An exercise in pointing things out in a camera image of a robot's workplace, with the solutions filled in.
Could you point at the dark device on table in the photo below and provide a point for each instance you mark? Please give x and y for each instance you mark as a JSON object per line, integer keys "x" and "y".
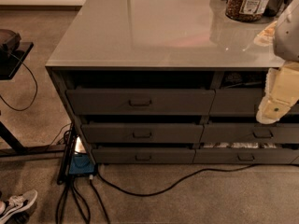
{"x": 9, "y": 41}

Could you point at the blue electronics box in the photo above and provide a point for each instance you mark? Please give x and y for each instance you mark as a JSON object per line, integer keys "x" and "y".
{"x": 81, "y": 165}

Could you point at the black side table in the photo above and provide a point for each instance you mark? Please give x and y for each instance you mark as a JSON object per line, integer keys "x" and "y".
{"x": 7, "y": 72}

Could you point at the grey cabinet with glossy top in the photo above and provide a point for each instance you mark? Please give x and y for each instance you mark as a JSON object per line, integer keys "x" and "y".
{"x": 157, "y": 44}

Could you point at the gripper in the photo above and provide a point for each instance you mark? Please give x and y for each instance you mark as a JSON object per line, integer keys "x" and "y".
{"x": 288, "y": 36}

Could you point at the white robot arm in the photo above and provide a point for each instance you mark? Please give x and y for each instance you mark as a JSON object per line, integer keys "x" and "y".
{"x": 286, "y": 35}

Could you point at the clear jar of nuts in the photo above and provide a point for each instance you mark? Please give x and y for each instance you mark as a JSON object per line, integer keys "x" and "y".
{"x": 245, "y": 10}

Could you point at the grey drawer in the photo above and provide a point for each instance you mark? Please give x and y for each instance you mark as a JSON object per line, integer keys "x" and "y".
{"x": 138, "y": 132}
{"x": 155, "y": 155}
{"x": 140, "y": 101}
{"x": 248, "y": 130}
{"x": 246, "y": 153}
{"x": 239, "y": 94}

